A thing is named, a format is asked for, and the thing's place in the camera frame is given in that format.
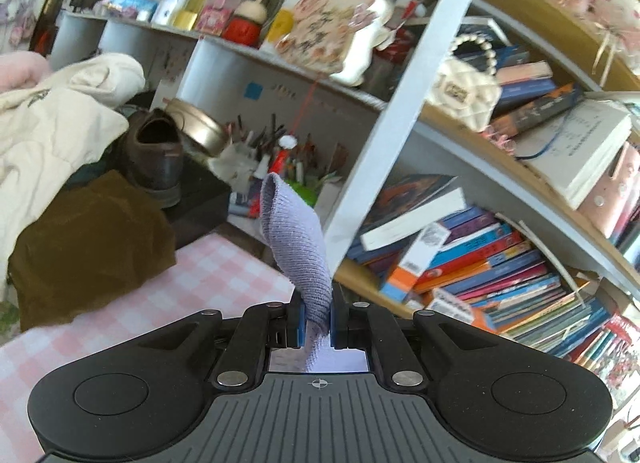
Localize black box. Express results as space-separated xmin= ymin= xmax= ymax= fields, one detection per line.
xmin=165 ymin=158 xmax=231 ymax=244

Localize white book with blue cord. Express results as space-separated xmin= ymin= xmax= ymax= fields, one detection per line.
xmin=515 ymin=100 xmax=633 ymax=209

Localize tall orange blue white box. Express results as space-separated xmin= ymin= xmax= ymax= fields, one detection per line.
xmin=380 ymin=222 xmax=453 ymax=304

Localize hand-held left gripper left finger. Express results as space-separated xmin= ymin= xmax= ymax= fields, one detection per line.
xmin=135 ymin=300 xmax=307 ymax=389

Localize pink plush cloth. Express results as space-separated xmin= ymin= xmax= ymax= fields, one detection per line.
xmin=0 ymin=53 xmax=51 ymax=94

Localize gold round tin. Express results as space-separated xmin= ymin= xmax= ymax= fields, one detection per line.
xmin=165 ymin=98 xmax=228 ymax=159

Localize white tub green lid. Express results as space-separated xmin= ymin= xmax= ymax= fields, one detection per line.
xmin=287 ymin=180 xmax=319 ymax=209

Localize brown leather shoe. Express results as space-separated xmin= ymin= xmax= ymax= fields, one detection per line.
xmin=120 ymin=108 xmax=186 ymax=209

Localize cream jacket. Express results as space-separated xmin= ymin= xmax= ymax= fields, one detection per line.
xmin=0 ymin=53 xmax=146 ymax=284

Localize white wooden bookshelf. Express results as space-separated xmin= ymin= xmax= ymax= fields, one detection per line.
xmin=50 ymin=0 xmax=640 ymax=424

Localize bunch of pens and pencils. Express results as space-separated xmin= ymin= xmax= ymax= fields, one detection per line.
xmin=220 ymin=113 xmax=351 ymax=194

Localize pink checked tablecloth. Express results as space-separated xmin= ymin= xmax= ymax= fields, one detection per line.
xmin=0 ymin=233 xmax=296 ymax=463

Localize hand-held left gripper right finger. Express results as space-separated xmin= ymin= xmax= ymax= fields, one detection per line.
xmin=330 ymin=284 xmax=506 ymax=389

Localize thick white book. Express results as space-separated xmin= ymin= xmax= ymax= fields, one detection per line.
xmin=360 ymin=188 xmax=468 ymax=251

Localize red lidded jar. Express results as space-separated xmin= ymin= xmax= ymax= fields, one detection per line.
xmin=222 ymin=0 xmax=266 ymax=46

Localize row of colourful books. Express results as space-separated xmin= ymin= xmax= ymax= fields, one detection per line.
xmin=345 ymin=208 xmax=640 ymax=394

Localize red tassel ornament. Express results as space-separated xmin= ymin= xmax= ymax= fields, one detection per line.
xmin=270 ymin=134 xmax=298 ymax=179

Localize pink case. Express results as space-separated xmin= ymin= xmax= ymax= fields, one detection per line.
xmin=580 ymin=143 xmax=640 ymax=239

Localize floral fabric bag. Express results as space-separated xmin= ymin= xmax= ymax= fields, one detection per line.
xmin=277 ymin=0 xmax=396 ymax=74

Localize white quilted purse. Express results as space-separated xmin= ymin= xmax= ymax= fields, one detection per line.
xmin=427 ymin=56 xmax=501 ymax=131

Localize brown cloth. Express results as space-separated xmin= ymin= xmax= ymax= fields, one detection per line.
xmin=7 ymin=170 xmax=176 ymax=331

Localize flat orange white box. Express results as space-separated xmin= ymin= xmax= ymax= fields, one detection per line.
xmin=430 ymin=288 xmax=496 ymax=331

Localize purple and pink sweater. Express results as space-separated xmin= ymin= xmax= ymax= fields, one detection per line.
xmin=260 ymin=173 xmax=368 ymax=374

